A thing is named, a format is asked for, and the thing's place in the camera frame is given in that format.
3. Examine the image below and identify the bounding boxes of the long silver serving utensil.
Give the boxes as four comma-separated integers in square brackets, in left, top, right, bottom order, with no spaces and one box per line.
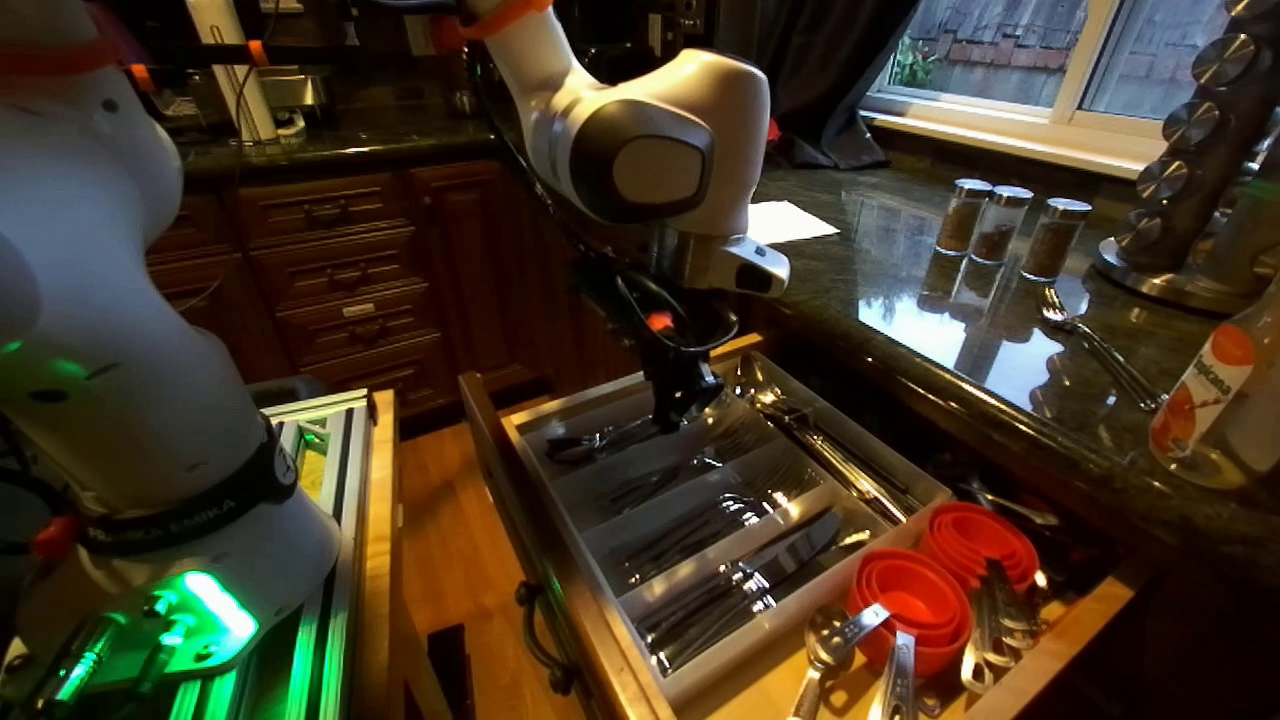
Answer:
[733,373,925,511]
[744,375,910,529]

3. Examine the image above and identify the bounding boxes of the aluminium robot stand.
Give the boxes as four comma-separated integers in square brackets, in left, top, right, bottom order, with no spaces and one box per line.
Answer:
[172,384,404,720]

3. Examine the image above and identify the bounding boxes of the white window frame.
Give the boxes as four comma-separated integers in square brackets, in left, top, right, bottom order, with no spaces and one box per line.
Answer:
[857,0,1234,183]

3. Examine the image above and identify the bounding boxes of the glass spice jar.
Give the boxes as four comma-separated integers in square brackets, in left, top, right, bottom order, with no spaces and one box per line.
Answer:
[930,177,997,258]
[966,181,1037,266]
[1016,191,1095,286]

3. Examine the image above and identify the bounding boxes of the silver fork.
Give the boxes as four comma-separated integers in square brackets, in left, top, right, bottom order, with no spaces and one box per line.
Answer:
[625,467,823,597]
[602,443,772,520]
[609,470,818,592]

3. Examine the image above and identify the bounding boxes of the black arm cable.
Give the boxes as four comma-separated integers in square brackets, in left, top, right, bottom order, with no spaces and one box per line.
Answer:
[565,217,712,354]

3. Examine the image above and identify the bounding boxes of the white paper napkin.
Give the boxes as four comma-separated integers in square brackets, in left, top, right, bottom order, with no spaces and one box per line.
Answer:
[744,196,843,251]

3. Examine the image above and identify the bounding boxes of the wooden kitchen drawer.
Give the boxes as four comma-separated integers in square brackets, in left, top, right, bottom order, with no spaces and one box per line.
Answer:
[457,336,1148,720]

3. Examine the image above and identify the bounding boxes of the wooden cabinet drawer front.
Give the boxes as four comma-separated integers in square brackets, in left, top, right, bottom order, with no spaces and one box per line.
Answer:
[234,173,412,235]
[292,311,450,395]
[271,271,430,336]
[252,224,423,293]

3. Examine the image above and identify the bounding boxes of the grey cutlery tray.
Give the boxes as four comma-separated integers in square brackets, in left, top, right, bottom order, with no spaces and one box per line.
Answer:
[498,348,960,713]

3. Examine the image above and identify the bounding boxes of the white countertop appliance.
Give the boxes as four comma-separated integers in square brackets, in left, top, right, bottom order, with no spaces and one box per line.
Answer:
[183,0,327,153]

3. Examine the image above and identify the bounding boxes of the steel measuring spoon set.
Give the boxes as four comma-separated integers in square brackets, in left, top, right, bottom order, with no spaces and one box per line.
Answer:
[957,562,1060,694]

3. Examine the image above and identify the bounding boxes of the wooden cabinet door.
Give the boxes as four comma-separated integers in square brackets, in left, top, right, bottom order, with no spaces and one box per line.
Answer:
[412,165,535,392]

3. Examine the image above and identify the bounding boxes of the red measuring cup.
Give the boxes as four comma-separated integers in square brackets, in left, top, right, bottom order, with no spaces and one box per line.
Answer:
[915,499,1050,603]
[839,546,977,684]

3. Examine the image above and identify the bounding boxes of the silver table knife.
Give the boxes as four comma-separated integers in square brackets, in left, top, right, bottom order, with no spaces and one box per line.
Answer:
[637,515,857,673]
[653,525,877,677]

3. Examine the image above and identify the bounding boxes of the long silver spoon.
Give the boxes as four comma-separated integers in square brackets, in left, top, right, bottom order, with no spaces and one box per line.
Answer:
[1037,297,1162,412]

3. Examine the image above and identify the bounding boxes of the bottle with orange label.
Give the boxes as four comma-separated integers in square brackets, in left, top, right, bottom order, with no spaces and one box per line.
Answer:
[1148,276,1280,491]

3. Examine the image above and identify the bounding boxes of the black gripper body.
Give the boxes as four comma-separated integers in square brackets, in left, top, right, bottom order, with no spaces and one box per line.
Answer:
[625,271,741,389]

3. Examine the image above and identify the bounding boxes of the dark curtain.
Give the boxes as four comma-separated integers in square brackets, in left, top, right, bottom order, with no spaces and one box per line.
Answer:
[744,0,925,173]

